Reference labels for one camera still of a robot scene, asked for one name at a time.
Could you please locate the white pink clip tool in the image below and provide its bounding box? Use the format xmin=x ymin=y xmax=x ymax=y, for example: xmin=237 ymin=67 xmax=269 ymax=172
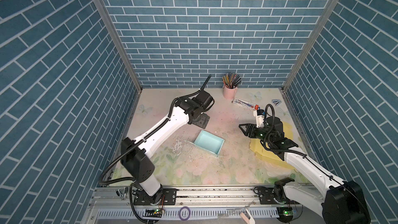
xmin=227 ymin=201 xmax=256 ymax=224

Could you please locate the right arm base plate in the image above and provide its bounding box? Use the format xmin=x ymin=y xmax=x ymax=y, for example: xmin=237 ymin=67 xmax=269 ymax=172
xmin=253 ymin=186 xmax=297 ymax=205

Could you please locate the right green circuit board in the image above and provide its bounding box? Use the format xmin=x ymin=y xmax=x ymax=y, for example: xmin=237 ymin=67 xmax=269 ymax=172
xmin=276 ymin=207 xmax=297 ymax=224

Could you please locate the yellow flat paper box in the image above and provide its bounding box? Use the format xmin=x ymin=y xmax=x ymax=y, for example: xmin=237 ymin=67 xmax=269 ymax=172
xmin=250 ymin=125 xmax=297 ymax=170

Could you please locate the bundle of coloured pencils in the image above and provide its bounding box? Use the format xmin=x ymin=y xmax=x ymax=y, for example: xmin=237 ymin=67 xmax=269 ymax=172
xmin=222 ymin=73 xmax=241 ymax=89

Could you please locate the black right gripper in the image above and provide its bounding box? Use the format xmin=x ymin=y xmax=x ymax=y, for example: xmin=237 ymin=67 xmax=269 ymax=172
xmin=239 ymin=122 xmax=274 ymax=145

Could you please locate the white blue pencil box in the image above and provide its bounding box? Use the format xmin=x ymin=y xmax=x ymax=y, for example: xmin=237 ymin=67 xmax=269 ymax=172
xmin=232 ymin=98 xmax=259 ymax=111

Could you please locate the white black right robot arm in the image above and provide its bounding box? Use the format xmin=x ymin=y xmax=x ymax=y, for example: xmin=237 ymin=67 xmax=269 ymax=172
xmin=238 ymin=117 xmax=371 ymax=224

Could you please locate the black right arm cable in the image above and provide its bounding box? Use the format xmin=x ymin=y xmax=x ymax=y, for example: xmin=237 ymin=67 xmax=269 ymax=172
xmin=260 ymin=104 xmax=371 ymax=215

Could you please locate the purple tape ring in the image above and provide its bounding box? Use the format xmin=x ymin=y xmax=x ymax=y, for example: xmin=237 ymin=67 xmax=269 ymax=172
xmin=178 ymin=206 xmax=191 ymax=222

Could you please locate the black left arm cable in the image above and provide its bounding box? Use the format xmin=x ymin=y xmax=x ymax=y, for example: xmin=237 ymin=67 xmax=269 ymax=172
xmin=98 ymin=74 xmax=212 ymax=186

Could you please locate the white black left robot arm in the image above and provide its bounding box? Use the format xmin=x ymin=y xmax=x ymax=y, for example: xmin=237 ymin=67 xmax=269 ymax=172
xmin=120 ymin=87 xmax=215 ymax=197

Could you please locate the left green circuit board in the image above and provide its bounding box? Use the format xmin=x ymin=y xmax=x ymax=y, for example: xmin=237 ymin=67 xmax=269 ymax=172
xmin=143 ymin=208 xmax=165 ymax=218

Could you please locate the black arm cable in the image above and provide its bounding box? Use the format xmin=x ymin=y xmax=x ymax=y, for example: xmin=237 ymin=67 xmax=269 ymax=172
xmin=260 ymin=104 xmax=371 ymax=215
xmin=98 ymin=74 xmax=212 ymax=186

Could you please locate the green circuit board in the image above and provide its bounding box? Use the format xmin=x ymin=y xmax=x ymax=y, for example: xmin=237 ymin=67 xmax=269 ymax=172
xmin=143 ymin=208 xmax=165 ymax=218
xmin=276 ymin=207 xmax=297 ymax=224

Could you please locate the pink metal pencil bucket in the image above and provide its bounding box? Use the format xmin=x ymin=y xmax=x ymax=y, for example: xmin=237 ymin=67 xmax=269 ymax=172
xmin=223 ymin=86 xmax=238 ymax=100

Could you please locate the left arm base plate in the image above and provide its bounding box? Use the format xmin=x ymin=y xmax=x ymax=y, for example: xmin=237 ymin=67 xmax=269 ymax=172
xmin=132 ymin=188 xmax=177 ymax=206

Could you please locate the aluminium front rail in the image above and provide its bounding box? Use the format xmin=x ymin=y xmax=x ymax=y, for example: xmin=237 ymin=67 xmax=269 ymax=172
xmin=81 ymin=185 xmax=356 ymax=224

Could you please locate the light blue paper box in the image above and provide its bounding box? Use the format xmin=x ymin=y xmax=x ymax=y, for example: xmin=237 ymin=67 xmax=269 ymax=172
xmin=187 ymin=130 xmax=224 ymax=156

